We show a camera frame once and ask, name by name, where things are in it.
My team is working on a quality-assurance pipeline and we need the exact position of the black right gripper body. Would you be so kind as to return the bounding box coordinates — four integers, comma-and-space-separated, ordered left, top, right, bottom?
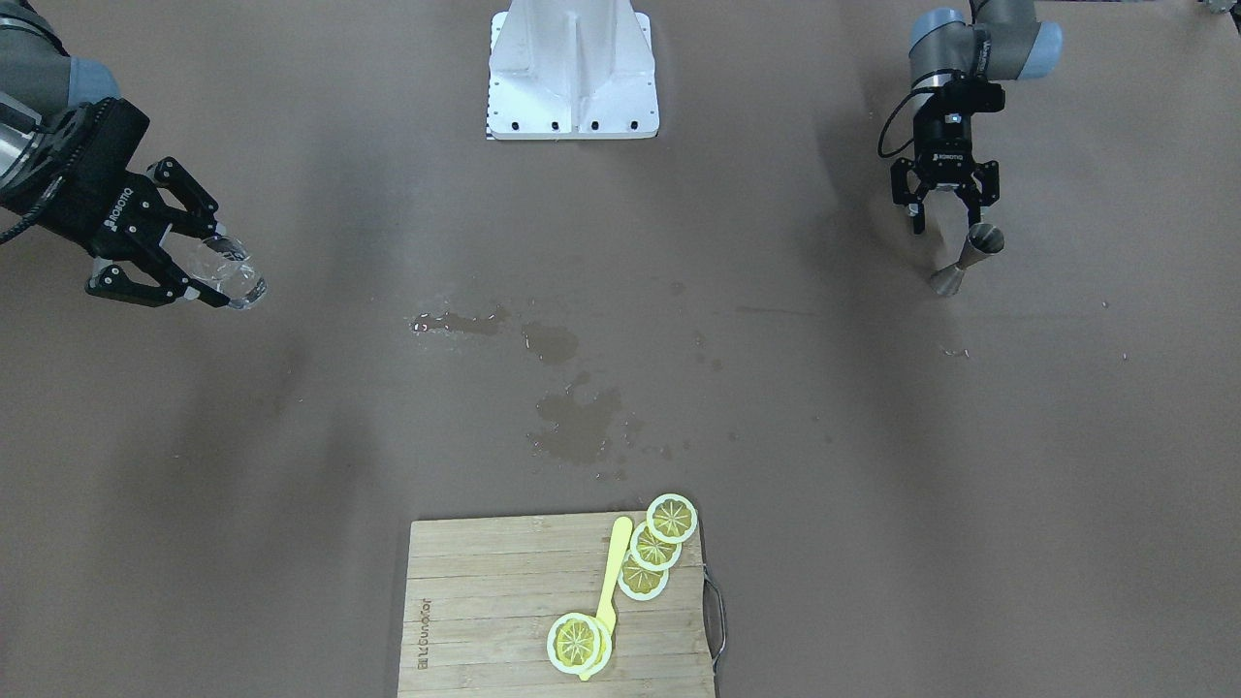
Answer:
2, 97, 172, 265

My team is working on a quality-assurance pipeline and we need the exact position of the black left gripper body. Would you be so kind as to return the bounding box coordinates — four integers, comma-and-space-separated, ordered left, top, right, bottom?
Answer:
913, 82, 1006, 193

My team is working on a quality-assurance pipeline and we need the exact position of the steel double jigger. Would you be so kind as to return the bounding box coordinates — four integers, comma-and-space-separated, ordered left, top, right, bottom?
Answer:
928, 222, 1005, 297

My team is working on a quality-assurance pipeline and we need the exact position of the clear glass measuring cup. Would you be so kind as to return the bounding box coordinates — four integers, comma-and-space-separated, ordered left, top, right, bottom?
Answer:
189, 236, 268, 310

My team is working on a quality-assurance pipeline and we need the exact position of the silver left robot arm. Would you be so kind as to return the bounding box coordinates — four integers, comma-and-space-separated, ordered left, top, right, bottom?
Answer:
877, 1, 1065, 235

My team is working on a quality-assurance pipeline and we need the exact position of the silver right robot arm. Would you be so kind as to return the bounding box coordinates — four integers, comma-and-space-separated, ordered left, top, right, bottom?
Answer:
1, 1, 243, 308

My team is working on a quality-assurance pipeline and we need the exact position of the lemon slice outer end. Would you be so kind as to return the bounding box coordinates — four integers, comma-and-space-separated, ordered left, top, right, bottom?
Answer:
647, 493, 699, 545

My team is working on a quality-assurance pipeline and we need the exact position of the lemon slice middle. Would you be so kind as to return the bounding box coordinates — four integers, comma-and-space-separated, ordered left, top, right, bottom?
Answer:
629, 523, 683, 573

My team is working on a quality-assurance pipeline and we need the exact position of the lemon slice near spoon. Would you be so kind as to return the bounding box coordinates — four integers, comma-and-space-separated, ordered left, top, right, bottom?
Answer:
618, 555, 669, 602

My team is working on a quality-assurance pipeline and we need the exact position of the bamboo cutting board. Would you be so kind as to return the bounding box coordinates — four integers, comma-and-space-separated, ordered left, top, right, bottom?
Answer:
398, 512, 719, 697

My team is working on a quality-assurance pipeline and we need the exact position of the yellow plastic spoon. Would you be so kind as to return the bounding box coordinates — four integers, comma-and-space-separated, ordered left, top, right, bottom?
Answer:
578, 514, 633, 682

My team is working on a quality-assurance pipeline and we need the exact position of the lemon slice on spoon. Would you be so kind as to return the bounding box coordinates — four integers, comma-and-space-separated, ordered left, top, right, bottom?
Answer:
546, 614, 616, 681

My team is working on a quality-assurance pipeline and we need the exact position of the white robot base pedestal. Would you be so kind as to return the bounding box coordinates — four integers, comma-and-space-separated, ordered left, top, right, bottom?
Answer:
485, 1, 661, 142

